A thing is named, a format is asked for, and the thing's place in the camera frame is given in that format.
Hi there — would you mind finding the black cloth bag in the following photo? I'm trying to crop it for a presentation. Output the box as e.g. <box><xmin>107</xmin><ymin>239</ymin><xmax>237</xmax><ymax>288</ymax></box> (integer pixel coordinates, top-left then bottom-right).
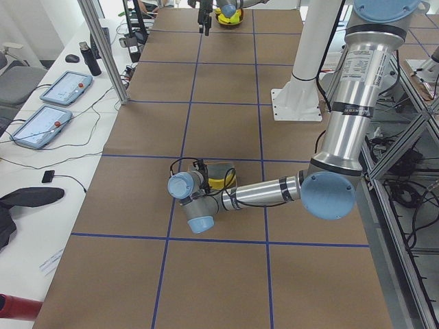
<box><xmin>1</xmin><ymin>187</ymin><xmax>65</xmax><ymax>248</ymax></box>

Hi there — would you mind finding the black computer mouse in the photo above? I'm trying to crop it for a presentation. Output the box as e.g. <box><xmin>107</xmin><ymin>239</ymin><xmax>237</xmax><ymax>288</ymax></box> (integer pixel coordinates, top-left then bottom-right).
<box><xmin>64</xmin><ymin>54</ymin><xmax>80</xmax><ymax>63</ymax></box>

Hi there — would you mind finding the small black box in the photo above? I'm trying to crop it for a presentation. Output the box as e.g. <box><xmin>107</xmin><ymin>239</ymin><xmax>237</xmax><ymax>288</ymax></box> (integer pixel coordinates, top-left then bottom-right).
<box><xmin>41</xmin><ymin>170</ymin><xmax>55</xmax><ymax>184</ymax></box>

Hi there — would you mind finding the black tripod stand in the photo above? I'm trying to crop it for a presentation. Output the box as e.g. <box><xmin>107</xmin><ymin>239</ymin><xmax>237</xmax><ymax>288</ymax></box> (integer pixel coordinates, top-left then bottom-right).
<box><xmin>123</xmin><ymin>0</ymin><xmax>149</xmax><ymax>44</ymax></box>

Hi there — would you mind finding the brown woven basket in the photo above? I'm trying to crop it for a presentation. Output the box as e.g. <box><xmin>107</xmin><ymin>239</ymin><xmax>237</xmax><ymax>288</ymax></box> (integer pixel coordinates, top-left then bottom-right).
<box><xmin>214</xmin><ymin>8</ymin><xmax>244</xmax><ymax>27</ymax></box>

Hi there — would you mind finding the upper blue teach pendant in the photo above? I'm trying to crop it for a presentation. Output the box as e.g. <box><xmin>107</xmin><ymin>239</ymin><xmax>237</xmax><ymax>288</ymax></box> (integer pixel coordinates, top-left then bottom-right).
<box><xmin>39</xmin><ymin>71</ymin><xmax>93</xmax><ymax>106</ymax></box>

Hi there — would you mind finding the white camera mast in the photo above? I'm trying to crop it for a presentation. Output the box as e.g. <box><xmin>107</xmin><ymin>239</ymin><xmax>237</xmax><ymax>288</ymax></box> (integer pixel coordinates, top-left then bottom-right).
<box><xmin>271</xmin><ymin>0</ymin><xmax>344</xmax><ymax>122</ymax></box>

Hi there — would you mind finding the grey office chair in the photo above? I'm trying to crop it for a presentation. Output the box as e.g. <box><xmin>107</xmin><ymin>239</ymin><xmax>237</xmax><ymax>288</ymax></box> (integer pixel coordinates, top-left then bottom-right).
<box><xmin>1</xmin><ymin>66</ymin><xmax>47</xmax><ymax>135</ymax></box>

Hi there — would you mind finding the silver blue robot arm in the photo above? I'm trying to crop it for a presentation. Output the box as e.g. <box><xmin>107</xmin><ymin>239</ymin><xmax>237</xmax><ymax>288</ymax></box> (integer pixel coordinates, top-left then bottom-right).
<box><xmin>198</xmin><ymin>0</ymin><xmax>267</xmax><ymax>36</ymax></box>
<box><xmin>167</xmin><ymin>1</ymin><xmax>423</xmax><ymax>234</ymax></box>

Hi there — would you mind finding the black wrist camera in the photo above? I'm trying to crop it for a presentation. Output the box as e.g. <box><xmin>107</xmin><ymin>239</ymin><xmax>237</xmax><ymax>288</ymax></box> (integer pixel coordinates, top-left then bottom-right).
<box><xmin>193</xmin><ymin>158</ymin><xmax>209</xmax><ymax>180</ymax></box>

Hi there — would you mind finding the red cylinder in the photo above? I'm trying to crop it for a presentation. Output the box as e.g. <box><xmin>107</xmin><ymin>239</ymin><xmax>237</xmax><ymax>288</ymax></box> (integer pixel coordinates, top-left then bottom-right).
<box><xmin>1</xmin><ymin>294</ymin><xmax>43</xmax><ymax>321</ymax></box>

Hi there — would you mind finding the black water bottle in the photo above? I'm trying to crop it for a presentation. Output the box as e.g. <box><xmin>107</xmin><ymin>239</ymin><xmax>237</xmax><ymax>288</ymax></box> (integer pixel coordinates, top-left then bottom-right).
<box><xmin>79</xmin><ymin>41</ymin><xmax>102</xmax><ymax>76</ymax></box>

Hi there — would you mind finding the yellow banana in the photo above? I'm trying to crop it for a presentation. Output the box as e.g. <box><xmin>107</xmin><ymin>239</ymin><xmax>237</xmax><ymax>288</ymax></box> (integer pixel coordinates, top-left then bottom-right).
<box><xmin>208</xmin><ymin>168</ymin><xmax>237</xmax><ymax>190</ymax></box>

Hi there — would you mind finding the square blue ceramic plate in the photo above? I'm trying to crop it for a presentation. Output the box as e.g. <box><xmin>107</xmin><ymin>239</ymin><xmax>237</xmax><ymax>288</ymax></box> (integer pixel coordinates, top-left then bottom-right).
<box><xmin>205</xmin><ymin>161</ymin><xmax>235</xmax><ymax>178</ymax></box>

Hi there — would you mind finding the lower blue teach pendant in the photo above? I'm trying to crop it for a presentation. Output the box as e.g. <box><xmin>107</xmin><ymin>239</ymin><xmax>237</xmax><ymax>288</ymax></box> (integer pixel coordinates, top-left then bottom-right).
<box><xmin>10</xmin><ymin>105</ymin><xmax>73</xmax><ymax>149</ymax></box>

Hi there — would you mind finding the blue teach pendant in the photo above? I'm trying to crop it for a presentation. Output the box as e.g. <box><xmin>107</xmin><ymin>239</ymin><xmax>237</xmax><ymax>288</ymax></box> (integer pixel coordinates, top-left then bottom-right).
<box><xmin>10</xmin><ymin>105</ymin><xmax>73</xmax><ymax>149</ymax></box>
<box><xmin>39</xmin><ymin>71</ymin><xmax>93</xmax><ymax>106</ymax></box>

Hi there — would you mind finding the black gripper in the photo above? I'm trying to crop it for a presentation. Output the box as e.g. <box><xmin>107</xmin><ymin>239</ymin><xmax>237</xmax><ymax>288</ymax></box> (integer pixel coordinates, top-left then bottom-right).
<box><xmin>198</xmin><ymin>0</ymin><xmax>213</xmax><ymax>36</ymax></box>

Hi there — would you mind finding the yellow fruit in basket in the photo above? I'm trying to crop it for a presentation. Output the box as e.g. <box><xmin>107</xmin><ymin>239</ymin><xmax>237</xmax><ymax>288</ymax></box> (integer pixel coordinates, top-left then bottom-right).
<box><xmin>215</xmin><ymin>11</ymin><xmax>242</xmax><ymax>25</ymax></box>

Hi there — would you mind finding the aluminium frame post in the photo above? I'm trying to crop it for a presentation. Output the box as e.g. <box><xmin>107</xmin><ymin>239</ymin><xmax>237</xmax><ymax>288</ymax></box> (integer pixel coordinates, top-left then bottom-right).
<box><xmin>78</xmin><ymin>0</ymin><xmax>128</xmax><ymax>105</ymax></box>

